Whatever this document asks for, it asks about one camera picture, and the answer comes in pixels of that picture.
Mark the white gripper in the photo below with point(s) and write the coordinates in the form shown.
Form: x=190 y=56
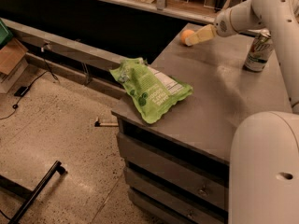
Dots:
x=224 y=25

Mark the orange fruit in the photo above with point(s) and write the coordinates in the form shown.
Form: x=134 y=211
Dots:
x=185 y=34

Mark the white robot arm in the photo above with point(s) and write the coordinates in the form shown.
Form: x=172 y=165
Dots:
x=264 y=156

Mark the green rice chip bag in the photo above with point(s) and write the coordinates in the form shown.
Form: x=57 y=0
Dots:
x=153 y=92

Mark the green white soda can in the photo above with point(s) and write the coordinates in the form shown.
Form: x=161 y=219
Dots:
x=259 y=52

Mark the grey drawer cabinet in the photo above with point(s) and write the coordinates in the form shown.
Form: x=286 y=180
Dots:
x=178 y=167

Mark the small wooden stick on floor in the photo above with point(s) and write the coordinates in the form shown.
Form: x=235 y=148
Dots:
x=100 y=123

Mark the brown cardboard box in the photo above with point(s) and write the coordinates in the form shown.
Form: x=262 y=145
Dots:
x=12 y=63

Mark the green plastic bin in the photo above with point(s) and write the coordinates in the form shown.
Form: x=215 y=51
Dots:
x=5 y=34

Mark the black metal floor stand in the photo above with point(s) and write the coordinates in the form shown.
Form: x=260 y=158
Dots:
x=26 y=194

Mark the grey low bench rail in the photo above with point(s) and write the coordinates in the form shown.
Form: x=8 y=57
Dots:
x=71 y=59

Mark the black power adapter with cable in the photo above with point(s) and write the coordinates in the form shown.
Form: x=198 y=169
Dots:
x=23 y=90

